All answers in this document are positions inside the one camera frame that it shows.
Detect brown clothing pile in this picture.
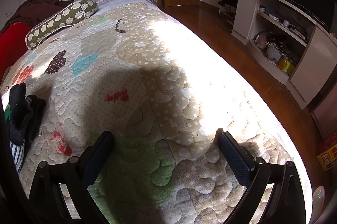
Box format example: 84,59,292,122
0,0,75,35

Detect patchwork heart quilt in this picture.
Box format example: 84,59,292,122
0,0,314,224

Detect white television cabinet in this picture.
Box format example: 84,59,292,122
231,0,337,110

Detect green hedgehog print pillow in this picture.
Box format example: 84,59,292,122
25,0,98,50

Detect red and yellow box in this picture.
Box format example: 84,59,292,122
316,132,337,172

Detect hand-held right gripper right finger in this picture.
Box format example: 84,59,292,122
214,129,312,224

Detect red headboard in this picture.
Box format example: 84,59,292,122
0,21,33,82

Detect dark navy pants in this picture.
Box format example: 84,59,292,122
5,83,46,174

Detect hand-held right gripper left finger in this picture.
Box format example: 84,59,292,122
28,131,115,224

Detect yellow bottle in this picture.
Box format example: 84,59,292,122
276,56,290,70

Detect white round object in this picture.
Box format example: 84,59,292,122
266,46,281,63

